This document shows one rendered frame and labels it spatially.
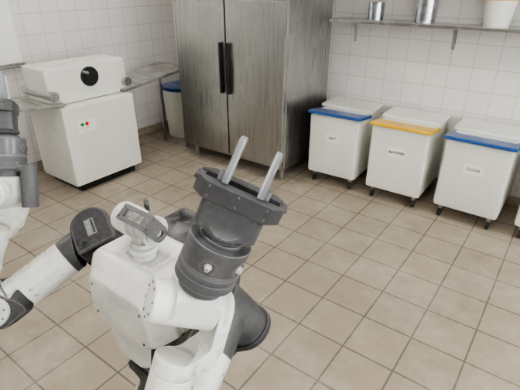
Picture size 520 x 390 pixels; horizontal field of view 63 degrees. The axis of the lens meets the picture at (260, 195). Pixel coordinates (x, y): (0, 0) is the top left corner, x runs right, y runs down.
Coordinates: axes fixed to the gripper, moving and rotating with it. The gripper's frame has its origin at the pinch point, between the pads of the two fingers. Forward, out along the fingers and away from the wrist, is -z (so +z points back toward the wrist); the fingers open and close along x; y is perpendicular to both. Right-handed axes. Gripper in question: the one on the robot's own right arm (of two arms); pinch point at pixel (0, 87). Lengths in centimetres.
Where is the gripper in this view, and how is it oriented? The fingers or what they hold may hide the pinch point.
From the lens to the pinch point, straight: 110.8
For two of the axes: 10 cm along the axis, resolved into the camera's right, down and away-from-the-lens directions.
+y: -9.3, 0.4, -3.7
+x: 3.7, 0.5, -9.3
